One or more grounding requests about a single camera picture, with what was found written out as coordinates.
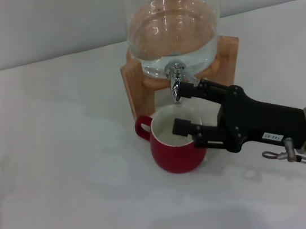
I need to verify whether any red ceramic cup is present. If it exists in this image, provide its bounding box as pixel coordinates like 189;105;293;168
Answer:
132;101;211;180

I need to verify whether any wooden dispenser stand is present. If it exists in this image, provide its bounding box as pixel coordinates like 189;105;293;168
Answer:
117;32;249;122

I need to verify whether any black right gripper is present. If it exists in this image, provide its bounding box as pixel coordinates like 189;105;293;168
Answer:
165;64;306;166

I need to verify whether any chrome faucet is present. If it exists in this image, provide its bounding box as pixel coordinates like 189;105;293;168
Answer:
162;56;202;105

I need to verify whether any silver cable plug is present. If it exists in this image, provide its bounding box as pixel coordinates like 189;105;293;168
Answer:
260;135;306;177

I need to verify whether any glass water dispenser jar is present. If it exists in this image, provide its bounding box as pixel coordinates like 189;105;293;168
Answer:
120;0;234;84

